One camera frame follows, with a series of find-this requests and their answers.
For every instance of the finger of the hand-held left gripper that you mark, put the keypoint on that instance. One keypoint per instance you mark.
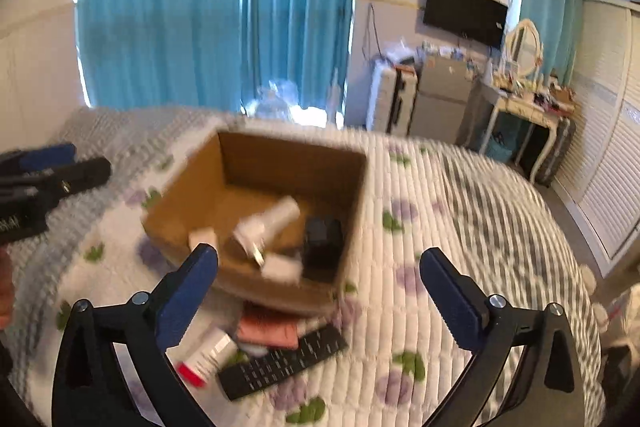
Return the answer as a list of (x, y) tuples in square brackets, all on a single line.
[(82, 174), (47, 155)]

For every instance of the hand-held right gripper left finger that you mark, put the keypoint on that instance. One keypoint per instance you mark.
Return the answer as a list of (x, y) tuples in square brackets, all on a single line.
[(187, 292)]

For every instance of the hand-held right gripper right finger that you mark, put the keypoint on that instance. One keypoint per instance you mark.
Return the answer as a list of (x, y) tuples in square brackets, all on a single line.
[(456, 297)]

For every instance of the white tube with red cap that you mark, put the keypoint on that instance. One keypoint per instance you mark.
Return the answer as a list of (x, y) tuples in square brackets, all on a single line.
[(207, 357)]

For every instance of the pink packet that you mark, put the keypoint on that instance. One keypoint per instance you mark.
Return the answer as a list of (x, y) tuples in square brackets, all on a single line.
[(267, 327)]

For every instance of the black remote control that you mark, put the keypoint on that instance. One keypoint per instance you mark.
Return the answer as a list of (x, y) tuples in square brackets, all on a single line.
[(285, 354)]

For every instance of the brown cardboard box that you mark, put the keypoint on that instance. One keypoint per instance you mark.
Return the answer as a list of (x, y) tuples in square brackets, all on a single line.
[(260, 187)]

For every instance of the small beige box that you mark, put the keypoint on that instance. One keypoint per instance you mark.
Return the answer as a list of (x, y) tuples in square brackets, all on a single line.
[(202, 238)]

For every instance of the small white box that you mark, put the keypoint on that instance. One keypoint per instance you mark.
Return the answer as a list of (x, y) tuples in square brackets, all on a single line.
[(281, 267)]

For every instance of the white bottle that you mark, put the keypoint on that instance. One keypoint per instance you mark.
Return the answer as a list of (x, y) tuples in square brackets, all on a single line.
[(267, 222)]

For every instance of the black cube box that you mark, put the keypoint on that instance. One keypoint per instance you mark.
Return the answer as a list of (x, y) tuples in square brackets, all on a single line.
[(322, 252)]

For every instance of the white plush toy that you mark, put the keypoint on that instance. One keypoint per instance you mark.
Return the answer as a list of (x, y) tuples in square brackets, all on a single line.
[(617, 307)]

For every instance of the white dressing table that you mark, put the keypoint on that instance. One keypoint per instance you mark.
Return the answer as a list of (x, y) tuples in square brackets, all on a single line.
[(520, 117)]

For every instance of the grey mini fridge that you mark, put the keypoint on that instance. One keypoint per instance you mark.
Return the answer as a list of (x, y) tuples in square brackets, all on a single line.
[(440, 102)]

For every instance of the clear plastic bag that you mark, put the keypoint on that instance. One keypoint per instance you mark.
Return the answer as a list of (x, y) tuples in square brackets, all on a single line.
[(275, 99)]

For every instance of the blue curtain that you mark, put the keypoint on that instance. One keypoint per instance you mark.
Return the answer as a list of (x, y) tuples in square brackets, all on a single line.
[(210, 7)]

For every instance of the white louvered wardrobe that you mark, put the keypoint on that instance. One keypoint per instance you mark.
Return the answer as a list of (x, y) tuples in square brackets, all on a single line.
[(607, 132)]

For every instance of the white vanity mirror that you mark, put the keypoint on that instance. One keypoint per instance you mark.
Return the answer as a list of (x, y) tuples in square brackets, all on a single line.
[(524, 49)]

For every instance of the teal curtain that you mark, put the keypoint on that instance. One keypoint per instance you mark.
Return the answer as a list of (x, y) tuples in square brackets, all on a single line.
[(550, 7)]

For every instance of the black wall television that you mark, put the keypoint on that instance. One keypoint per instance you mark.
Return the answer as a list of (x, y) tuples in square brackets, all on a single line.
[(465, 12)]

